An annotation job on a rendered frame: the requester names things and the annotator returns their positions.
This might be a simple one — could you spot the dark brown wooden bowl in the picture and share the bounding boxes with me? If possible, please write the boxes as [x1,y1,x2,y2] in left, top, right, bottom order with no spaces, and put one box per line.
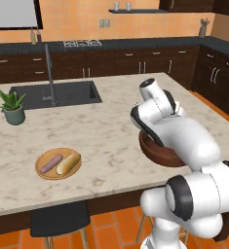
[137,130,187,168]

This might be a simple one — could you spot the pale yellow hot-dog bun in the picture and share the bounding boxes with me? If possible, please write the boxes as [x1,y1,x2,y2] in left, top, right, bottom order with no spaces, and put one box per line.
[55,153,82,176]

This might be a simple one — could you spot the purple-brown sausage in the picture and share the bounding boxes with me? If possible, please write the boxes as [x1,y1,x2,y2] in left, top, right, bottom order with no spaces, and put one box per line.
[39,154,64,174]

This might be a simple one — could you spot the round wooden plate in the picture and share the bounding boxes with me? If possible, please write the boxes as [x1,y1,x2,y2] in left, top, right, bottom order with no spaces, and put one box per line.
[34,147,83,181]

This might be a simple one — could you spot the dark grey sink basin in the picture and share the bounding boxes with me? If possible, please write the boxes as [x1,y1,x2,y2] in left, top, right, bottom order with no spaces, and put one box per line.
[8,80,103,112]

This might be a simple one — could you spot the dark wood long base cupboards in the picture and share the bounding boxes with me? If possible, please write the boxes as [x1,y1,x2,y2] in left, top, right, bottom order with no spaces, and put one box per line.
[0,45,201,87]

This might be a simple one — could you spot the dark grey tall tap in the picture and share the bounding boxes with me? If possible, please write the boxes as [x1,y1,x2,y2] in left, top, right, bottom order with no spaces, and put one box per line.
[41,43,59,108]

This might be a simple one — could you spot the hob with white grates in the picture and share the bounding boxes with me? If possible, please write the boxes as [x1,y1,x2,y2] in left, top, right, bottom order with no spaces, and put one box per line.
[62,39,103,49]

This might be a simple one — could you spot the green plant in grey pot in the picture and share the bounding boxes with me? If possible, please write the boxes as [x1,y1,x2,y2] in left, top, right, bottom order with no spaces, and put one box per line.
[0,88,27,126]

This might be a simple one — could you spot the black seat stool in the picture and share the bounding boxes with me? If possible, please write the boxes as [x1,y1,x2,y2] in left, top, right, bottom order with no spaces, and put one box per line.
[29,200,92,249]

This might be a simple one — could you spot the dark wood side base cupboards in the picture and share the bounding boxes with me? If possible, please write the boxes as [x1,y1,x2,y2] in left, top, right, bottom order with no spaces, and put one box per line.
[190,45,229,123]

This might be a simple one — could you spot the yellowish bottle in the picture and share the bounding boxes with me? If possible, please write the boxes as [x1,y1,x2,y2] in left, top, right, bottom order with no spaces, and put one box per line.
[29,27,38,46]

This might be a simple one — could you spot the grey pot with utensils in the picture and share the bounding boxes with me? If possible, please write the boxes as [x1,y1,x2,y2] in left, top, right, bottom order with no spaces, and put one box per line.
[198,18,211,39]

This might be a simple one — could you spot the dark wood upper cupboards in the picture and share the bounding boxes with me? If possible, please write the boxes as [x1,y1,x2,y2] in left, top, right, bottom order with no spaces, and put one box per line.
[158,0,229,18]

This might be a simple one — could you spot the grey double wall socket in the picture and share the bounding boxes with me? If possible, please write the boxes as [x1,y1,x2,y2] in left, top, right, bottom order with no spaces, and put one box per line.
[98,18,111,29]

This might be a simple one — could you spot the dark wall shelf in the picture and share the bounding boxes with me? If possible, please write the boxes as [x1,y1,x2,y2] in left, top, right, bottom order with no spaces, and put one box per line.
[107,8,170,15]

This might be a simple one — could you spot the grey window with dark frame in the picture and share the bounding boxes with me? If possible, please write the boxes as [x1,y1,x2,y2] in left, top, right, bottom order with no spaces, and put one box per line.
[0,0,44,31]

